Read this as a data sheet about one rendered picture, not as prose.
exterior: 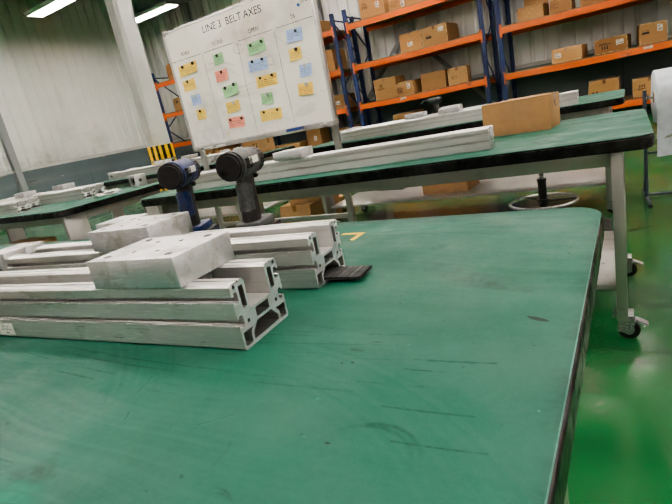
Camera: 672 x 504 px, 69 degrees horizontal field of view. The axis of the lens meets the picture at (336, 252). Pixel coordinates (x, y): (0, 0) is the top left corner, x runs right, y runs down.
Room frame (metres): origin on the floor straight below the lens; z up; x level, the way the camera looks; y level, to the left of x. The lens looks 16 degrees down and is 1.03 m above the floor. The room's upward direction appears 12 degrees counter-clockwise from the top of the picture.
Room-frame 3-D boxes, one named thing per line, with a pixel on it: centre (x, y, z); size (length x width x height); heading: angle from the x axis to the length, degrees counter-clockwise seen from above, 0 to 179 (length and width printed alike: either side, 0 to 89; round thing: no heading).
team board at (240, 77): (4.13, 0.41, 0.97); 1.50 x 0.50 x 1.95; 57
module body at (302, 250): (0.94, 0.36, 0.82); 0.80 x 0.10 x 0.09; 61
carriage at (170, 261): (0.66, 0.24, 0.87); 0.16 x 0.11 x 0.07; 61
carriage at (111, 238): (0.94, 0.36, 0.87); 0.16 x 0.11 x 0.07; 61
